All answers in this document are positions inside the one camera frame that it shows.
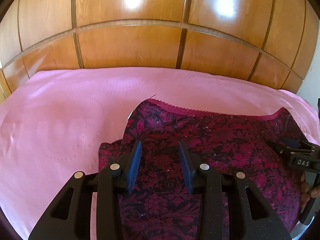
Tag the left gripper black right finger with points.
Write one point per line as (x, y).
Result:
(250, 216)

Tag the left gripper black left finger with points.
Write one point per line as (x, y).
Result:
(68, 216)

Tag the maroon floral patterned garment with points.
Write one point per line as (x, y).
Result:
(160, 206)

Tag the right hand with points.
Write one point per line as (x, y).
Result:
(307, 193)

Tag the pink bed sheet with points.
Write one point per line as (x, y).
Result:
(53, 125)

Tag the wooden panelled headboard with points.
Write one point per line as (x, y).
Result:
(270, 42)

